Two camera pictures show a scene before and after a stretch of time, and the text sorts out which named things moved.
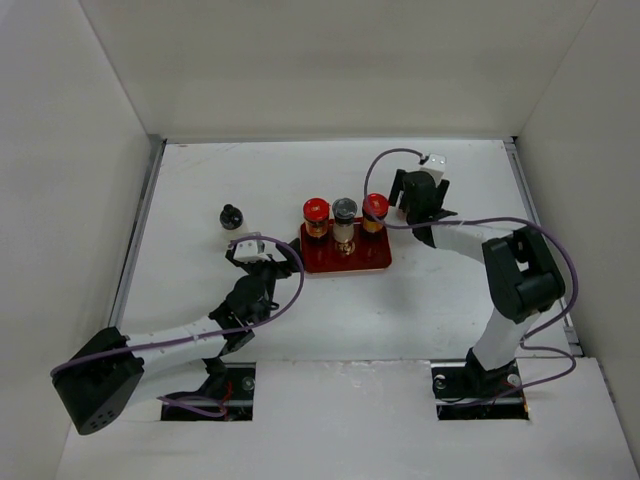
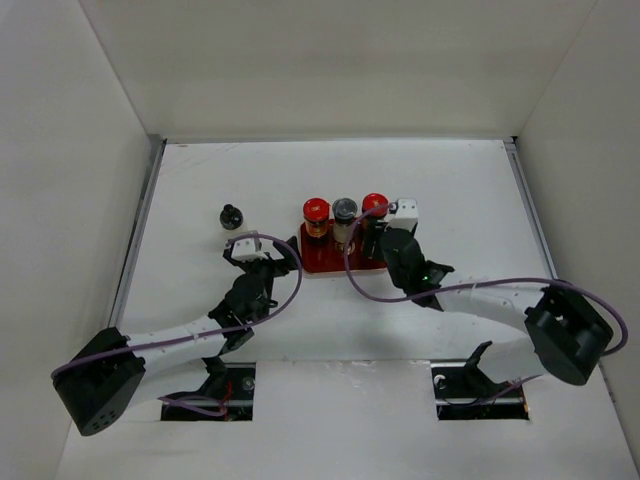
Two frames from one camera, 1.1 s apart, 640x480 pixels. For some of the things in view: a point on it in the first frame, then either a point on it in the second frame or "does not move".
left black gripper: (284, 268) does not move
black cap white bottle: (231, 217) does not move
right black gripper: (397, 188) -> (369, 236)
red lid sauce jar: (316, 216) does not move
